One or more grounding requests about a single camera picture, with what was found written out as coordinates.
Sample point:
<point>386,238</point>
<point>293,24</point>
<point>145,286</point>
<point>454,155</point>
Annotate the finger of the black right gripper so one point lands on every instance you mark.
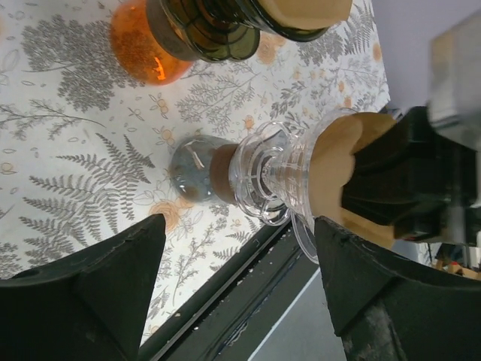
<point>392,153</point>
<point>387,205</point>

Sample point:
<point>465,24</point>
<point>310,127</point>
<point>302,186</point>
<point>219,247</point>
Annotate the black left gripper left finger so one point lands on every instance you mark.
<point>91,305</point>

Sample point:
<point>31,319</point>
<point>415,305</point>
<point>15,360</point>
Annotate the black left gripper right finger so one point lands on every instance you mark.
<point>386,307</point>

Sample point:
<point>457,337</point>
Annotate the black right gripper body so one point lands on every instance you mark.
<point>440,163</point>

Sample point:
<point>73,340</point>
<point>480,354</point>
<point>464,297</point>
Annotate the brown paper coffee filter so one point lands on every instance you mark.
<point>331,167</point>
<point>307,14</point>

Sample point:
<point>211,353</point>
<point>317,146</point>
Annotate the clear glass dripper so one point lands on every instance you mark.
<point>269,176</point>

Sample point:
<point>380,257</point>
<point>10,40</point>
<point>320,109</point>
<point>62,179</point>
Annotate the grey glass carafe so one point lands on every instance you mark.
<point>199,169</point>

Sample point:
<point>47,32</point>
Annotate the olive green glass dripper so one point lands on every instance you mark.
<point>216,31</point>

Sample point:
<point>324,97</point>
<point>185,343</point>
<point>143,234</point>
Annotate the floral table mat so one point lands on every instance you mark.
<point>85,148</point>

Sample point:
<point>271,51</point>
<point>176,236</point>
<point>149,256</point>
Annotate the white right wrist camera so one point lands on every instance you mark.
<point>455,76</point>

